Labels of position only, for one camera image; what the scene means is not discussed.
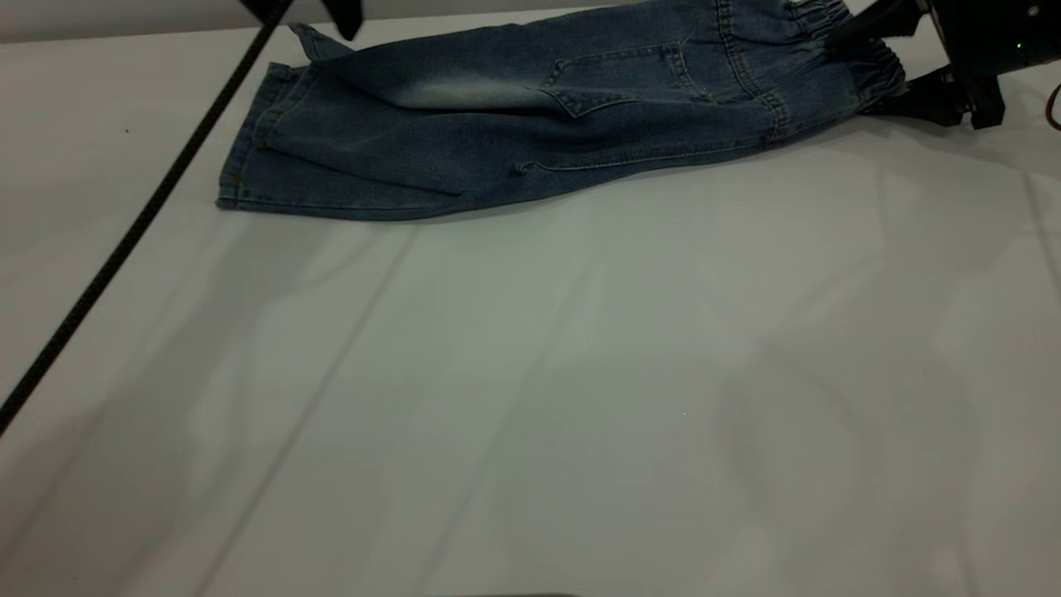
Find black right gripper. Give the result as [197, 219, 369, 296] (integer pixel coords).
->
[827, 0, 1061, 129]

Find blue faded denim pants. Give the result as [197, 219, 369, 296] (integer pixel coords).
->
[216, 0, 908, 222]

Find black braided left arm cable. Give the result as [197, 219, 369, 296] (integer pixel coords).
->
[0, 0, 293, 436]

